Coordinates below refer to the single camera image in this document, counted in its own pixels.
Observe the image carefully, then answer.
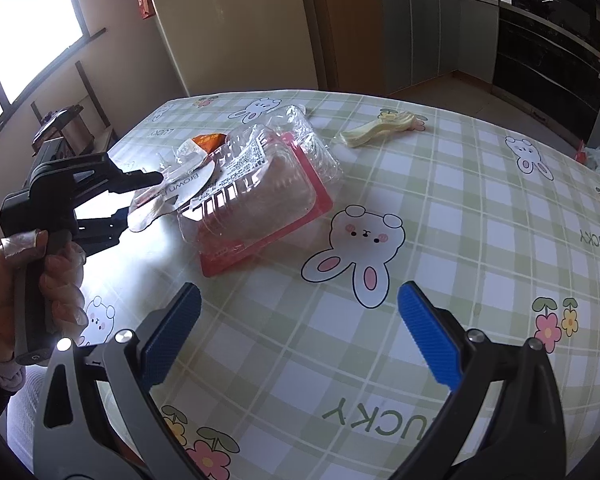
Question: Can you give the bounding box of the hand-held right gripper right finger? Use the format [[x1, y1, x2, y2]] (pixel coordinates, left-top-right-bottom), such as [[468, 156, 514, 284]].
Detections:
[[395, 281, 567, 480]]

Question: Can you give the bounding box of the checked cartoon tablecloth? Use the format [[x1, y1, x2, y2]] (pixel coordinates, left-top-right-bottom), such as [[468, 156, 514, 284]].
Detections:
[[75, 89, 600, 480]]

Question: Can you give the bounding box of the clear container with red tray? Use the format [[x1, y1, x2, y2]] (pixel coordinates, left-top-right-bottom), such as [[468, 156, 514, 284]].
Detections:
[[177, 105, 345, 279]]

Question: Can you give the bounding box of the person's white trouser leg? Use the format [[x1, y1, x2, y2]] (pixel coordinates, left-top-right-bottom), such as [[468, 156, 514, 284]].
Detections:
[[5, 375, 52, 462]]

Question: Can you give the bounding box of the dark wooden rack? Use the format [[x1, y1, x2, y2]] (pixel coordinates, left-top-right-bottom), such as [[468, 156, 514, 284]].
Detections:
[[30, 30, 119, 161]]

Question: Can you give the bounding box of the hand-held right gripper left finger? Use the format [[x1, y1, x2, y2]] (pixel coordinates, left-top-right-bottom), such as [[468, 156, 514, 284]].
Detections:
[[32, 282, 203, 480]]

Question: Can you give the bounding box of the window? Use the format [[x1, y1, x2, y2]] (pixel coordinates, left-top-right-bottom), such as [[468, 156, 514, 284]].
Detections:
[[0, 0, 89, 132]]

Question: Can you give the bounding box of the grey kitchen cabinet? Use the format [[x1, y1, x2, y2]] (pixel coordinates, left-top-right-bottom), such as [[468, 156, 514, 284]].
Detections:
[[380, 0, 501, 97]]

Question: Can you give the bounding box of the black kitchen cabinet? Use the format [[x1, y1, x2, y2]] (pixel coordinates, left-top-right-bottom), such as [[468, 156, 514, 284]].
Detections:
[[492, 0, 600, 147]]

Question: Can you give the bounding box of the cream refrigerator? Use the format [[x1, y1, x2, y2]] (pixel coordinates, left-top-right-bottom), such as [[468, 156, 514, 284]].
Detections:
[[142, 0, 331, 99]]

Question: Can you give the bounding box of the white and orange foil lid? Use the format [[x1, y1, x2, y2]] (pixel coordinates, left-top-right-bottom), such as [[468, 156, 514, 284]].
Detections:
[[130, 132, 229, 234]]

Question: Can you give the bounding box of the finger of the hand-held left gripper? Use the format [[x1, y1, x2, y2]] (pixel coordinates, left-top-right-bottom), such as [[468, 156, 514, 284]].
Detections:
[[107, 162, 165, 196], [75, 207, 131, 254]]

